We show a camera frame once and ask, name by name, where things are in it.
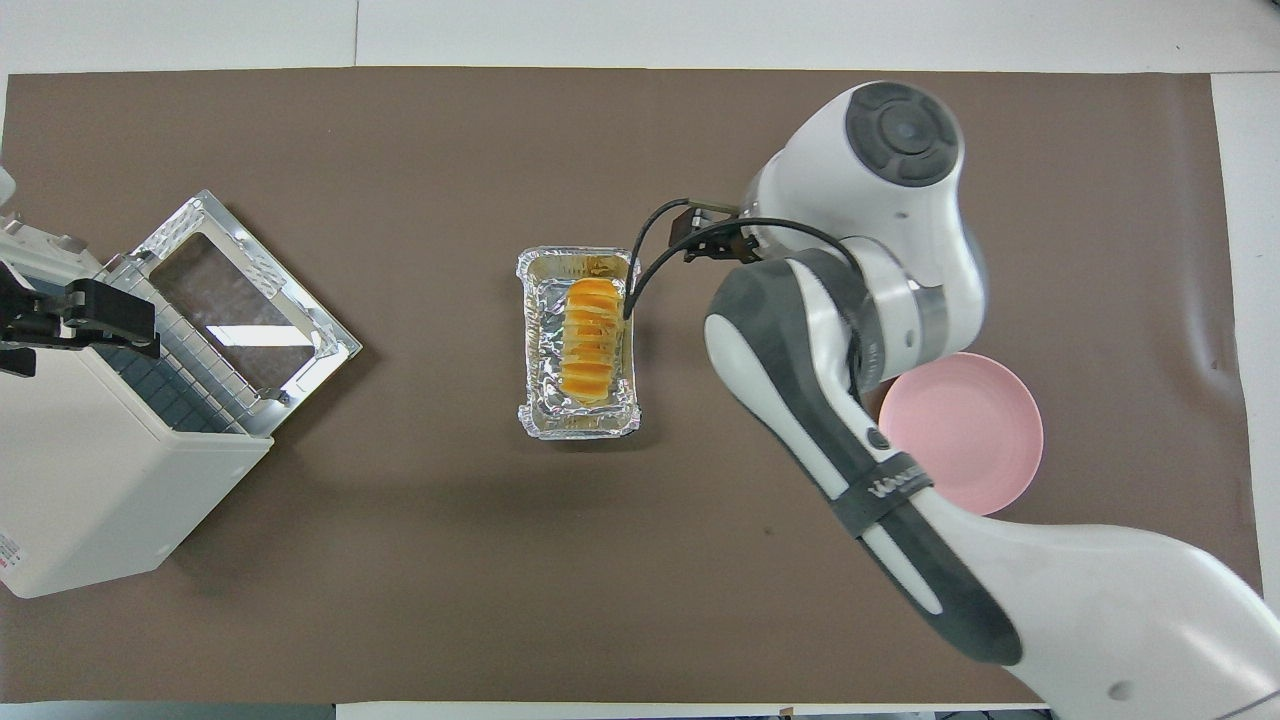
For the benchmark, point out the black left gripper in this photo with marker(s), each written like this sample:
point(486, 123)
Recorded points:
point(20, 325)

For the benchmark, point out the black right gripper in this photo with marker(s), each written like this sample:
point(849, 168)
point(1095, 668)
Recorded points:
point(738, 245)

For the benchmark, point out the striped orange bread roll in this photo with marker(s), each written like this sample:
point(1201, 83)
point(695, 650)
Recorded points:
point(590, 350)

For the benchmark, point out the aluminium foil tray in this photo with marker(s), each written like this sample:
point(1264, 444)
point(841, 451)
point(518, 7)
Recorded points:
point(545, 330)

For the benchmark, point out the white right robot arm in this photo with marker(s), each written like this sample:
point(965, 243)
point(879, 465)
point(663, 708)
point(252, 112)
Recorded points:
point(900, 200)

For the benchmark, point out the cream toaster oven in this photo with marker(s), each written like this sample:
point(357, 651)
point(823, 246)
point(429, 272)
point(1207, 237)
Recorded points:
point(100, 480)

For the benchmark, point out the silver glass oven door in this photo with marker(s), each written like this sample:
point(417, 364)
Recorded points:
point(335, 348)

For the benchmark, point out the pink round plate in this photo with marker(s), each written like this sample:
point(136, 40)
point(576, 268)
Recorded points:
point(980, 440)

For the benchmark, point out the brown table mat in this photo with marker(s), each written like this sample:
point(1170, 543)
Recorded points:
point(400, 550)

